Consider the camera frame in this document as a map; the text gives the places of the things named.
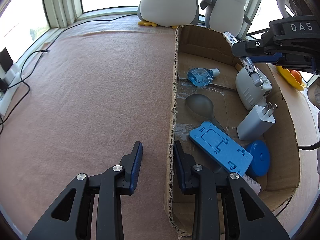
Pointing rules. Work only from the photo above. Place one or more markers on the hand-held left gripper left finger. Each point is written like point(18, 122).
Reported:
point(137, 160)

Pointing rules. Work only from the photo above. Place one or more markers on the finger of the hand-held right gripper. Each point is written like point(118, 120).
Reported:
point(250, 48)
point(300, 61)

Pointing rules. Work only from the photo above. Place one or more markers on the cardboard box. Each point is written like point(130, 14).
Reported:
point(282, 155)

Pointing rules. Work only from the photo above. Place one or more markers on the white power strip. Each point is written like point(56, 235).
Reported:
point(10, 76)

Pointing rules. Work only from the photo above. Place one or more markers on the patterned lighter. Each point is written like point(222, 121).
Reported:
point(248, 66)

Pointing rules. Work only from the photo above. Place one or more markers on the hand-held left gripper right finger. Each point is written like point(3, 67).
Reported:
point(180, 160)

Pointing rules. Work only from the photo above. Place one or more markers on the small penguin plush toy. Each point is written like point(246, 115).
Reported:
point(225, 12)

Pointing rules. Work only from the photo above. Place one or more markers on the grey spoon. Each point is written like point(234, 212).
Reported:
point(200, 105)

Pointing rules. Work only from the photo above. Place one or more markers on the white window frame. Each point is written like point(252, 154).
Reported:
point(62, 5)

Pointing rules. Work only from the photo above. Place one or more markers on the black power adapter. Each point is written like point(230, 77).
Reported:
point(5, 60)

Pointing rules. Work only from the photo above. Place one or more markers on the large penguin plush toy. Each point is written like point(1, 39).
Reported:
point(170, 5)

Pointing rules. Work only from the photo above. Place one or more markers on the orange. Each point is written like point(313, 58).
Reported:
point(296, 75)

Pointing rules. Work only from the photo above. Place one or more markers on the small blue liquid bottle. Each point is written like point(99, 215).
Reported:
point(200, 76)

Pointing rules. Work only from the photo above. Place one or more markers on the yellow leaf-shaped bowl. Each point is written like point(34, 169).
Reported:
point(287, 77)

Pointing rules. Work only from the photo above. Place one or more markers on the small white tube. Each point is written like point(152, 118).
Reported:
point(252, 183)

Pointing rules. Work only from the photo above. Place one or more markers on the pink blanket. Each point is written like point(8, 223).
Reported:
point(87, 92)

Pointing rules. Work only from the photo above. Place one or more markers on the white plug-in device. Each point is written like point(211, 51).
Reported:
point(246, 90)

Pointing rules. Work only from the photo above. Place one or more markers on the white charger plug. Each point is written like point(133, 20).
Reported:
point(252, 126)

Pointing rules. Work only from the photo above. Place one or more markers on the round blue tape measure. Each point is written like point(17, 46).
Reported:
point(261, 157)

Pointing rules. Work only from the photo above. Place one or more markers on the blue phone stand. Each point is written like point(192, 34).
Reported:
point(220, 145)

